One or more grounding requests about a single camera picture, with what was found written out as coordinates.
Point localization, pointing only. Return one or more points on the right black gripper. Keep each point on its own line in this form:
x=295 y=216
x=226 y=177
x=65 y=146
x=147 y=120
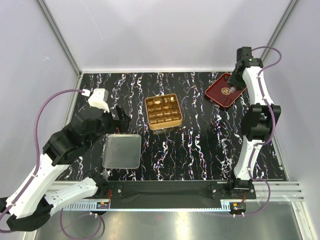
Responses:
x=232 y=81

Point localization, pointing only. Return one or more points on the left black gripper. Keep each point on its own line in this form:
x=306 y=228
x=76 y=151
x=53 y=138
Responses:
x=122 y=124

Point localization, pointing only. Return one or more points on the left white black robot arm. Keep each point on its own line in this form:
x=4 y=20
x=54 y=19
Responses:
x=32 y=206

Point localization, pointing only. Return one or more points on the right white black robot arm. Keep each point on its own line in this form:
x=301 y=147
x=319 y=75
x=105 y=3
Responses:
x=258 y=124

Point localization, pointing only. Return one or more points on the gold chocolate tin box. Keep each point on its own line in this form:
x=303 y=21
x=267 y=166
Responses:
x=167 y=114

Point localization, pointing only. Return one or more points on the red square tray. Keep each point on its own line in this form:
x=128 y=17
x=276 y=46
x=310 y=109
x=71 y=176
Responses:
x=219 y=92

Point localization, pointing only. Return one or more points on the silver tin lid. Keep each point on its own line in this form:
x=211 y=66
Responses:
x=122 y=151

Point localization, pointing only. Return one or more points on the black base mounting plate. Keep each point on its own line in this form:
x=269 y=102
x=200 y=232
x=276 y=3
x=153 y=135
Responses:
x=166 y=195

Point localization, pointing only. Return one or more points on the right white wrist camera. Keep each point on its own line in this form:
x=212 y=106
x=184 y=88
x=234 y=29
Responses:
x=243 y=52

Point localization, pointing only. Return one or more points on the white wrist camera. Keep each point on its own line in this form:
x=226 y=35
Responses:
x=243 y=52
x=98 y=98

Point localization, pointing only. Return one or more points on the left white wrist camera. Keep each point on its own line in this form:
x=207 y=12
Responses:
x=98 y=98

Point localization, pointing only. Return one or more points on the white slotted cable duct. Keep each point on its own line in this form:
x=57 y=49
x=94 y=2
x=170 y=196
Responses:
x=90 y=205

